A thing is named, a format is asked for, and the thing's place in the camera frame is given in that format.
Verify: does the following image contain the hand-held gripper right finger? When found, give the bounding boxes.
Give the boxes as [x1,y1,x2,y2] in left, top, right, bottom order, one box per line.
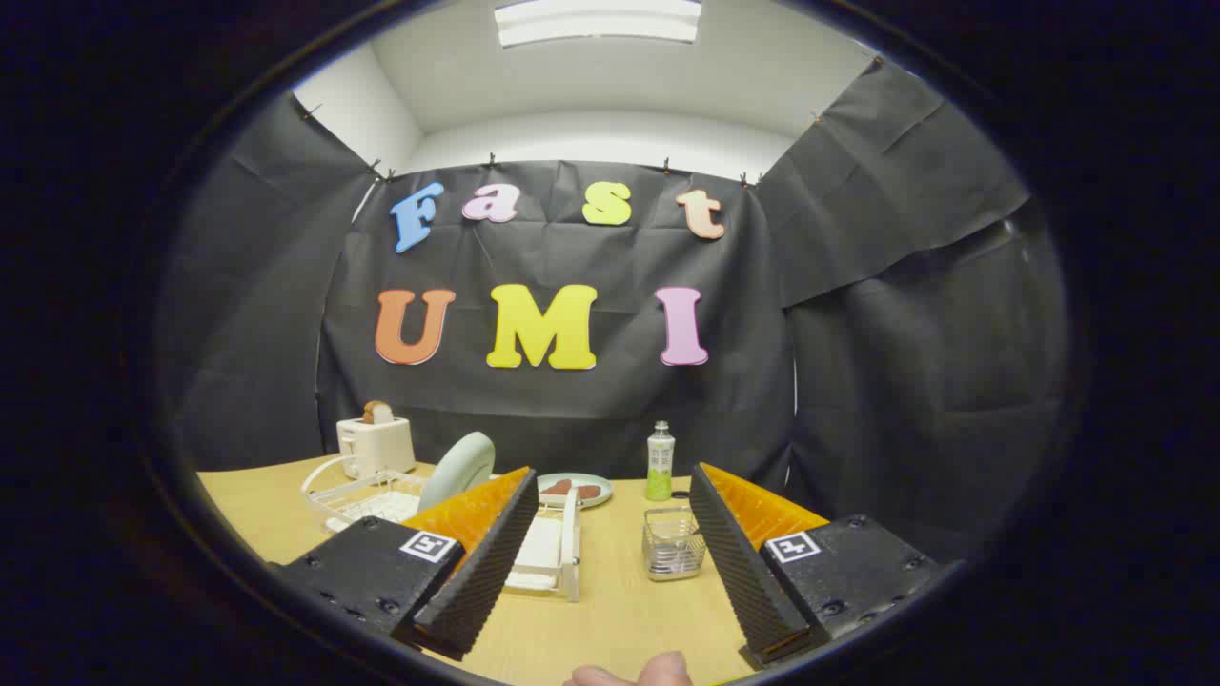
[688,463,945,668]

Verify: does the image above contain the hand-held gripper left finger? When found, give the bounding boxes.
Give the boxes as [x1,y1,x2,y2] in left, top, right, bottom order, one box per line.
[272,467,539,663]

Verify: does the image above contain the white wire dish rack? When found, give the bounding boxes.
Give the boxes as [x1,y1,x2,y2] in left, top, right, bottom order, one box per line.
[301,454,582,603]

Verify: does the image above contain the metal wire basket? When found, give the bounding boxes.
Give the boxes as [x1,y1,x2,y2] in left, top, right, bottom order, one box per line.
[641,506,707,582]

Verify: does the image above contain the pale green plate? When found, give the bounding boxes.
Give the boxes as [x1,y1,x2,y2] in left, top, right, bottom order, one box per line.
[417,432,497,515]

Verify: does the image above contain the small plate with food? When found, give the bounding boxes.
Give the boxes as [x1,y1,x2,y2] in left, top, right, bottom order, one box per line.
[537,473,614,510]

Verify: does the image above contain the white toaster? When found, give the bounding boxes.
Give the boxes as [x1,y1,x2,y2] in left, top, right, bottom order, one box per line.
[336,416,417,480]

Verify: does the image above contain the ceiling light panel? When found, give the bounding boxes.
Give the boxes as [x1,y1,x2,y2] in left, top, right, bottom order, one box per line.
[494,0,703,49]

